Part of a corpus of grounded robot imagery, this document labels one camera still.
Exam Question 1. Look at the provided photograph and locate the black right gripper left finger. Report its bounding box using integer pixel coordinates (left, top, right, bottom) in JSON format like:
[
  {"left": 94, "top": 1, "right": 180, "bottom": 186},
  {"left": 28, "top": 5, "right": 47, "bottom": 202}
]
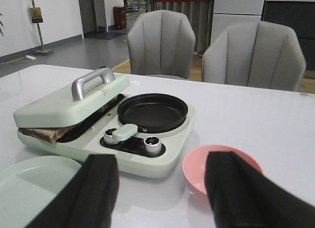
[{"left": 27, "top": 154, "right": 119, "bottom": 228}]

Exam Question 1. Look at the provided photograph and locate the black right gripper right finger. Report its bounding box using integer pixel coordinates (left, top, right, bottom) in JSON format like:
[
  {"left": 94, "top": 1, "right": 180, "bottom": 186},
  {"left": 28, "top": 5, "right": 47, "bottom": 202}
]
[{"left": 204, "top": 152, "right": 315, "bottom": 228}]

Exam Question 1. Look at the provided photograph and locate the green breakfast maker lid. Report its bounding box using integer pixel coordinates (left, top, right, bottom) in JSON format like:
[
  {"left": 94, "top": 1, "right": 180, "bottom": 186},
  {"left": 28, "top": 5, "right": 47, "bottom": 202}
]
[{"left": 13, "top": 67, "right": 129, "bottom": 128}]

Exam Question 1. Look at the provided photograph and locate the bread slice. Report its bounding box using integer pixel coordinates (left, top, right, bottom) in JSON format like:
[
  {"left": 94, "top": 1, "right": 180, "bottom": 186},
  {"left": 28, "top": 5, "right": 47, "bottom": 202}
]
[{"left": 18, "top": 124, "right": 79, "bottom": 143}]

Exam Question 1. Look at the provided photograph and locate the green breakfast maker base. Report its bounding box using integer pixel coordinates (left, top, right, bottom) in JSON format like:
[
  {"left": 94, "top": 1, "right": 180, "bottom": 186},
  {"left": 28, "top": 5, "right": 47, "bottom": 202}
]
[{"left": 17, "top": 93, "right": 195, "bottom": 178}]

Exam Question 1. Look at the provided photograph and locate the pink bowl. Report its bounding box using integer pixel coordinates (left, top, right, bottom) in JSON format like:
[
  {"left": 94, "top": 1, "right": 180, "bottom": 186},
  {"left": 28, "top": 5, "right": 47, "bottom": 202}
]
[{"left": 182, "top": 144, "right": 263, "bottom": 206}]

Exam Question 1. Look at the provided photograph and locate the green round plate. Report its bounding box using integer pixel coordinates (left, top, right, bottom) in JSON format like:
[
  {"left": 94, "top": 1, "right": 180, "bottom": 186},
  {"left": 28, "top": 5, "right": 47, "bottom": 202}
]
[{"left": 0, "top": 156, "right": 81, "bottom": 228}]

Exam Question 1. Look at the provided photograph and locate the left silver knob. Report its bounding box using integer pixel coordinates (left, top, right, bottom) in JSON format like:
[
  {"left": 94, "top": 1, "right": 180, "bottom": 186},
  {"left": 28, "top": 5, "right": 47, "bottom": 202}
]
[{"left": 103, "top": 128, "right": 119, "bottom": 145}]

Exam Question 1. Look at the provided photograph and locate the silver knob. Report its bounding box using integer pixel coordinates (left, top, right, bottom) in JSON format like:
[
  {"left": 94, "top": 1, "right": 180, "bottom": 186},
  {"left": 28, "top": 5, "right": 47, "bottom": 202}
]
[
  {"left": 143, "top": 136, "right": 162, "bottom": 156},
  {"left": 103, "top": 128, "right": 119, "bottom": 145}
]

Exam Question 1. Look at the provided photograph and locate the right silver knob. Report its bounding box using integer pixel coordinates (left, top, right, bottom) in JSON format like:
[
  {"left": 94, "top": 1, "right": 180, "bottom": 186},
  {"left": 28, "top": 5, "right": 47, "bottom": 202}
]
[{"left": 143, "top": 136, "right": 162, "bottom": 156}]

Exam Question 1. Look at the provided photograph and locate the black frying pan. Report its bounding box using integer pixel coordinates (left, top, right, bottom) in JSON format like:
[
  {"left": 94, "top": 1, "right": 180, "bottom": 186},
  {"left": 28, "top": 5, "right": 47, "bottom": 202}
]
[{"left": 112, "top": 93, "right": 190, "bottom": 141}]

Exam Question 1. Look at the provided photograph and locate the right grey chair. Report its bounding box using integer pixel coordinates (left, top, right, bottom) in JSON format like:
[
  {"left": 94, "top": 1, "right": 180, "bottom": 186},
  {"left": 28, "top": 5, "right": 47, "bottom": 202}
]
[{"left": 202, "top": 21, "right": 306, "bottom": 92}]

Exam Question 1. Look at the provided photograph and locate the grey chair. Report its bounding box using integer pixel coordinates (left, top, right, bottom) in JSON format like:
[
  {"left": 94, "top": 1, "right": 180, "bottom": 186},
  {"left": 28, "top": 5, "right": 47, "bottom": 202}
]
[
  {"left": 202, "top": 21, "right": 306, "bottom": 92},
  {"left": 127, "top": 11, "right": 194, "bottom": 79}
]

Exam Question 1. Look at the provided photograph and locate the left grey chair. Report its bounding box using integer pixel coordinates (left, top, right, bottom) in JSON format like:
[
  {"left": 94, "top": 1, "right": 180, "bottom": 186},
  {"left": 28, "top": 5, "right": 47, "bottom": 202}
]
[{"left": 127, "top": 11, "right": 194, "bottom": 79}]

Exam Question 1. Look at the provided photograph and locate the grey curtain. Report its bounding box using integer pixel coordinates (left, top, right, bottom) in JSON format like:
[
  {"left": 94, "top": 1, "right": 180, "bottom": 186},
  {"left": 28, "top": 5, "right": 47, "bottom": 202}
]
[{"left": 147, "top": 0, "right": 214, "bottom": 56}]

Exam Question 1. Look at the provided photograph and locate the white cabinet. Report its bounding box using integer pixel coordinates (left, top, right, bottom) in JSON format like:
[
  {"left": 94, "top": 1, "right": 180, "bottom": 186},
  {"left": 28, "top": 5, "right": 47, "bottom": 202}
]
[{"left": 211, "top": 0, "right": 264, "bottom": 42}]

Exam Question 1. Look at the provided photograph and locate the red bin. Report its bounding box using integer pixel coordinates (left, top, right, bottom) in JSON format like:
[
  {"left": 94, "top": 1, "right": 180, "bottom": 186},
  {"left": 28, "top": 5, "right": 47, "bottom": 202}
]
[{"left": 113, "top": 6, "right": 127, "bottom": 30}]

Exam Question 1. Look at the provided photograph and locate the dark counter cabinet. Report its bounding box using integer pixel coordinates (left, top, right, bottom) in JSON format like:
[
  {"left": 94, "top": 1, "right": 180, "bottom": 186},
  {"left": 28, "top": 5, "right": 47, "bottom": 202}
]
[{"left": 262, "top": 0, "right": 315, "bottom": 71}]

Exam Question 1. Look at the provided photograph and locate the yellow warning sign stand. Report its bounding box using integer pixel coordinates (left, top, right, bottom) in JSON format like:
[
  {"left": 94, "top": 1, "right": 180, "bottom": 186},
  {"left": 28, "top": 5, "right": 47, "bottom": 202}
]
[{"left": 29, "top": 0, "right": 53, "bottom": 56}]

